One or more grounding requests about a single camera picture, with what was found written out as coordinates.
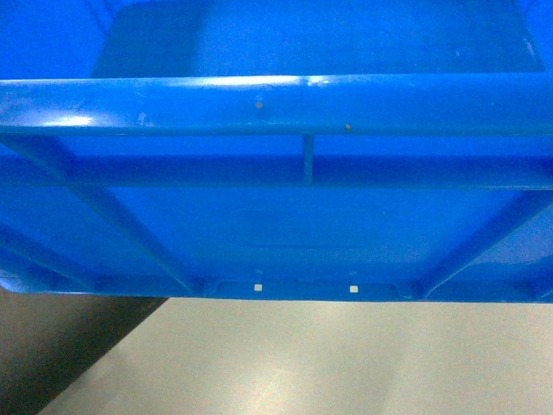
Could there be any blue plastic crate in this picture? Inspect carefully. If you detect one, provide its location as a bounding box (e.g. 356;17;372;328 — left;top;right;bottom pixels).
1;1;552;303

